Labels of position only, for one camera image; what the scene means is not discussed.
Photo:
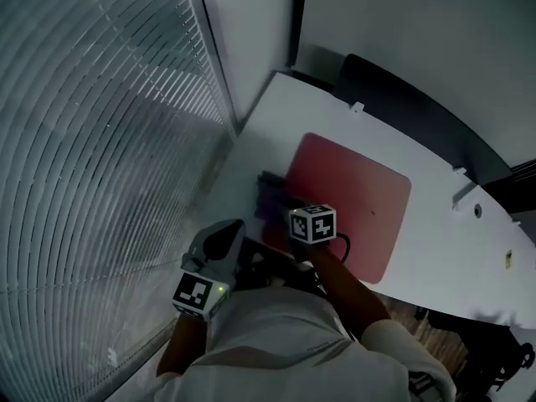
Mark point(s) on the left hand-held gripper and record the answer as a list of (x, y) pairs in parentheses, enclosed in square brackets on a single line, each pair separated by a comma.
[(197, 293)]

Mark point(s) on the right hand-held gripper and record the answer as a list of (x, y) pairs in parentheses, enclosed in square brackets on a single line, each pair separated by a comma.
[(312, 224)]

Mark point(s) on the purple and grey cloth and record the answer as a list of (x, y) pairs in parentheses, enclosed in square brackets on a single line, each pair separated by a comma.
[(268, 201)]

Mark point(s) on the red mat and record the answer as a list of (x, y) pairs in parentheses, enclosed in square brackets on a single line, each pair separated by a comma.
[(360, 191)]

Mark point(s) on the person's right forearm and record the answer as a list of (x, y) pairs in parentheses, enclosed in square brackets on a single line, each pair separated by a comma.
[(347, 291)]

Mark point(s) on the person's left forearm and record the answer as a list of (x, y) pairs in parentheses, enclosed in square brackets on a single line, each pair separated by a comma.
[(184, 346)]

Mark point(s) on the white divider clip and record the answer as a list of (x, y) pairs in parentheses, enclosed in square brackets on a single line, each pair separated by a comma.
[(357, 107), (458, 170), (515, 223)]

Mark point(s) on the person's white shirt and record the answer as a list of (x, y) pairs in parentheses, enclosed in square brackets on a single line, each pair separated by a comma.
[(293, 350)]

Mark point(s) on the dark desk divider panel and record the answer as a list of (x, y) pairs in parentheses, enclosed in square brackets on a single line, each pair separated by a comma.
[(419, 115)]

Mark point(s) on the white power strip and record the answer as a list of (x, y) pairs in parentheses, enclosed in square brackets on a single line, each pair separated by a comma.
[(464, 195)]

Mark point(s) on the white window blinds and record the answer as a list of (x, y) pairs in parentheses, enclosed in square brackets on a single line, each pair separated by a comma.
[(84, 161)]

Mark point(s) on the yellow sticker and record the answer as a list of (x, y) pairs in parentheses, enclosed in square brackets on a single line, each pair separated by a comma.
[(508, 260)]

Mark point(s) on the black office chair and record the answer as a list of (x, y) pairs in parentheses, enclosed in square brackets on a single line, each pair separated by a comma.
[(481, 341)]

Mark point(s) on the black window frame post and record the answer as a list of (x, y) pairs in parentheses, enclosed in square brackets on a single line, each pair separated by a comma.
[(515, 182)]

